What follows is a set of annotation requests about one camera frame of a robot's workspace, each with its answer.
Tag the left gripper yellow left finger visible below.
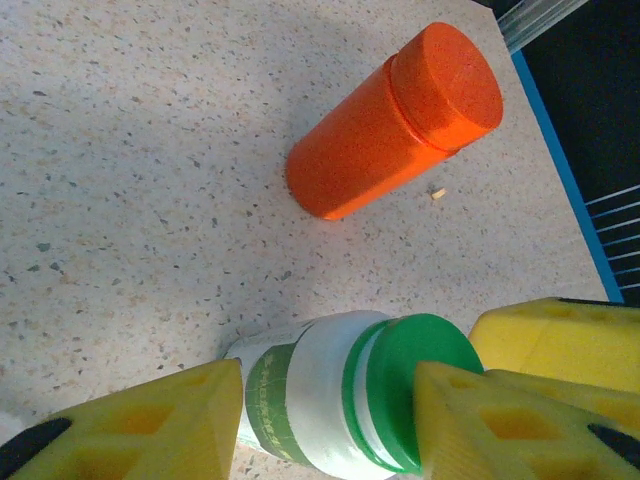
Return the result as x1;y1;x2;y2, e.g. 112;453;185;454
0;358;246;480

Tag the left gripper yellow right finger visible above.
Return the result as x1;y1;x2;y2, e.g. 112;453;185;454
413;360;640;480

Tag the white pill bottle green cap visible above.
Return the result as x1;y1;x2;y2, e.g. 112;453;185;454
219;309;485;476

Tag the orange pill bottle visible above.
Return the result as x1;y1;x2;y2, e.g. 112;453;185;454
284;22;505;222

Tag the aluminium side rail blue edge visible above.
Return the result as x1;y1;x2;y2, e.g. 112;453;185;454
509;49;626;304

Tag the aluminium frame post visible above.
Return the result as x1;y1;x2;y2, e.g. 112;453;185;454
493;0;594;53

